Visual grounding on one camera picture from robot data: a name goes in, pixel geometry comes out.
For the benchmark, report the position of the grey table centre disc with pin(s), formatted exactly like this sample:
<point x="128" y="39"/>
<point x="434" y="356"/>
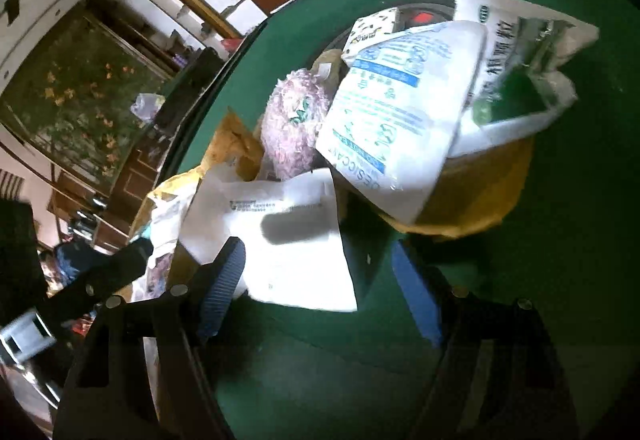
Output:
<point x="425" y="14"/>

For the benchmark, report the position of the green mahjong table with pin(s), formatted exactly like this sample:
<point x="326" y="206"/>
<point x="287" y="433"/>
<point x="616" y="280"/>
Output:
<point x="192" y="80"/>

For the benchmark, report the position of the small white patterned box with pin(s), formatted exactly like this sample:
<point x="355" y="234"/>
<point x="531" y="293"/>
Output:
<point x="370" y="28"/>

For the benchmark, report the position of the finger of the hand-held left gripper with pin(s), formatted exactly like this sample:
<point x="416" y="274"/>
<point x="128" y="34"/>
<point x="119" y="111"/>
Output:
<point x="115" y="265"/>

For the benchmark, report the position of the yellow plastic bag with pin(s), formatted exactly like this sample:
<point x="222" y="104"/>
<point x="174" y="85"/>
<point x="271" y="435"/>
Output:
<point x="235" y="150"/>

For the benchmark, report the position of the yellow tape roll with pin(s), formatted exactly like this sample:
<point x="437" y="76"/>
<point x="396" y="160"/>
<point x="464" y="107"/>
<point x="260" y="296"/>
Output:
<point x="480" y="200"/>

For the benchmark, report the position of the white blue desiccant packet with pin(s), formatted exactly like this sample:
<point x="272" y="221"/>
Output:
<point x="390" y="130"/>

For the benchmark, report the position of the clear plastic bag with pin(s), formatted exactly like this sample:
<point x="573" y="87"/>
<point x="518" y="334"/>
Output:
<point x="146" y="106"/>

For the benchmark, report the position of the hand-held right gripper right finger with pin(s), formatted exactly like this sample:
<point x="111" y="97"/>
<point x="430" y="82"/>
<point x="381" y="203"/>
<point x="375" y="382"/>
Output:
<point x="415" y="292"/>

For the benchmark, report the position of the green white foil packet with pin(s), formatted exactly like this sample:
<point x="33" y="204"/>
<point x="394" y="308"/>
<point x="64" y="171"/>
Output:
<point x="525" y="50"/>

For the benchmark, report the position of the pink fluffy ball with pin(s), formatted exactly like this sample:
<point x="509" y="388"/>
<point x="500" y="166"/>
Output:
<point x="295" y="120"/>

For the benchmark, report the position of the white paper sheet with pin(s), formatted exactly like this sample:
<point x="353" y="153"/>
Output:
<point x="300" y="260"/>

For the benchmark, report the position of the large flower painting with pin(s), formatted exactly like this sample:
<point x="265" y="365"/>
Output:
<point x="75" y="105"/>

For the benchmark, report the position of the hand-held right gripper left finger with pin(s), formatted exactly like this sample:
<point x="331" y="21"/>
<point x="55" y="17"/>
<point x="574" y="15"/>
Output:
<point x="220" y="292"/>

